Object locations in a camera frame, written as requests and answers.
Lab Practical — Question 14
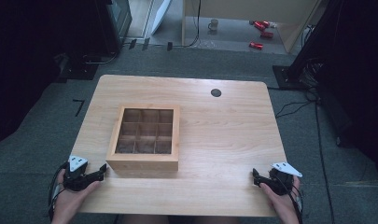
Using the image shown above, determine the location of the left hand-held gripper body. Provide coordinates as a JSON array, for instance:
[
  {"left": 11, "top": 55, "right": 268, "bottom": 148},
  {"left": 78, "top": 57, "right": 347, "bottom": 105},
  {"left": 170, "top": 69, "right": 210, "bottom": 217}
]
[{"left": 63, "top": 154, "right": 95, "bottom": 192}]

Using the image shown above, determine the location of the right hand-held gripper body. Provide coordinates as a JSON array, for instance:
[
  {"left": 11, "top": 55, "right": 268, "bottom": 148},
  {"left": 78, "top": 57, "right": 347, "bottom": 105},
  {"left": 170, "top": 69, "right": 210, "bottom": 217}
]
[{"left": 268, "top": 161, "right": 303, "bottom": 197}]

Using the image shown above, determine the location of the wooden compartment box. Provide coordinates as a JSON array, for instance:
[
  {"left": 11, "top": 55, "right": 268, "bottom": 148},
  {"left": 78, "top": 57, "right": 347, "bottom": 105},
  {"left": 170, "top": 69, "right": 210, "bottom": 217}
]
[{"left": 105, "top": 104, "right": 181, "bottom": 172}]

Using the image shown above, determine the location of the person's right hand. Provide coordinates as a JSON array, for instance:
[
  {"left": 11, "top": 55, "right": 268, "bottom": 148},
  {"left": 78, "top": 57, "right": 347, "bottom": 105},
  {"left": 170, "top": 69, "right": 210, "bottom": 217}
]
[{"left": 259, "top": 177, "right": 301, "bottom": 224}]

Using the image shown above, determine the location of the person's left hand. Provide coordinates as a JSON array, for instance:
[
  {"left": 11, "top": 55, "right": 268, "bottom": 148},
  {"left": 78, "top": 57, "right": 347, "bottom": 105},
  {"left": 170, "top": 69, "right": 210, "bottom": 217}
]
[{"left": 50, "top": 169, "right": 101, "bottom": 224}]

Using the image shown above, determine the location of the black tape corner mark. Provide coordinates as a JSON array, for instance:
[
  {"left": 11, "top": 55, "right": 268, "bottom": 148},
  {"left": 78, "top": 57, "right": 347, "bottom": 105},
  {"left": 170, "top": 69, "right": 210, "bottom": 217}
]
[{"left": 72, "top": 98, "right": 86, "bottom": 118}]

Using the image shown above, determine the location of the black stand with base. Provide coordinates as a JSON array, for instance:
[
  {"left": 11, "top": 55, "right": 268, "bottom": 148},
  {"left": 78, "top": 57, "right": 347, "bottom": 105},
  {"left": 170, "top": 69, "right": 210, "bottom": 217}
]
[{"left": 272, "top": 0, "right": 343, "bottom": 91}]

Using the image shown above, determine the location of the grey mug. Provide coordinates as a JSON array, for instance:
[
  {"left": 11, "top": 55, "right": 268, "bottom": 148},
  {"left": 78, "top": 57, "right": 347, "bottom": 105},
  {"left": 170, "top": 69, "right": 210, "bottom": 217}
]
[{"left": 207, "top": 18, "right": 220, "bottom": 32}]

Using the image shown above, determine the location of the white board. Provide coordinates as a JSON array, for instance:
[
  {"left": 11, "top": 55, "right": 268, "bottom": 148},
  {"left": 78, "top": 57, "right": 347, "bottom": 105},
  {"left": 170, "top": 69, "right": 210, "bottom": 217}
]
[{"left": 150, "top": 0, "right": 173, "bottom": 35}]

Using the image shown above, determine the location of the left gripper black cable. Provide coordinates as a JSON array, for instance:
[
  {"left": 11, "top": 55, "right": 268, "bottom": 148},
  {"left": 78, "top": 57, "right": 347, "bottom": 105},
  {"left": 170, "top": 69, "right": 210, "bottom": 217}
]
[{"left": 47, "top": 161, "right": 69, "bottom": 220}]

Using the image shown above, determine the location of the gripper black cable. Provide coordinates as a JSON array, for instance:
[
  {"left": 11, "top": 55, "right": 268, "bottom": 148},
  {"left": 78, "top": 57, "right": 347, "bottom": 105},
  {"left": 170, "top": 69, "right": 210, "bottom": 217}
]
[
  {"left": 47, "top": 161, "right": 69, "bottom": 220},
  {"left": 288, "top": 181, "right": 304, "bottom": 224}
]

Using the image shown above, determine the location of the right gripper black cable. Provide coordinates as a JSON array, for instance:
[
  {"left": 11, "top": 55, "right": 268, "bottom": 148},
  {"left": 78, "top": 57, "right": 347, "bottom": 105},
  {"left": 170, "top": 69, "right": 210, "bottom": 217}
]
[{"left": 288, "top": 181, "right": 304, "bottom": 224}]

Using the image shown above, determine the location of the long black floor cable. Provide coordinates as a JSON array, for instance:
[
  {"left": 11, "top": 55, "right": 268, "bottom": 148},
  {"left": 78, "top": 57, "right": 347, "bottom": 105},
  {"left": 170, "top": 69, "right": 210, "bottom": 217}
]
[{"left": 314, "top": 102, "right": 336, "bottom": 224}]

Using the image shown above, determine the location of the black floor base plate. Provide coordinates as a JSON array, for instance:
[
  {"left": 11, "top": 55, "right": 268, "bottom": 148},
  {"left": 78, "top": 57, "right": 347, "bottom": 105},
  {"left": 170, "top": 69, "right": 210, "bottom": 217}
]
[{"left": 54, "top": 53, "right": 100, "bottom": 84}]

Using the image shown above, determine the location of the black looped floor cable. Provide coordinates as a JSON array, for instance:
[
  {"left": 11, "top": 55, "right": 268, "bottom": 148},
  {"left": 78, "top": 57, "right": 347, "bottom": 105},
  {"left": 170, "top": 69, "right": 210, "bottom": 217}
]
[{"left": 81, "top": 43, "right": 132, "bottom": 66}]

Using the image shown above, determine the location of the black hanging cable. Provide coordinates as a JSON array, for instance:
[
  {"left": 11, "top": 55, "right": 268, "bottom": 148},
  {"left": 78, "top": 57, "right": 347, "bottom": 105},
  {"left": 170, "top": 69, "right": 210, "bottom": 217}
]
[{"left": 172, "top": 0, "right": 203, "bottom": 49}]

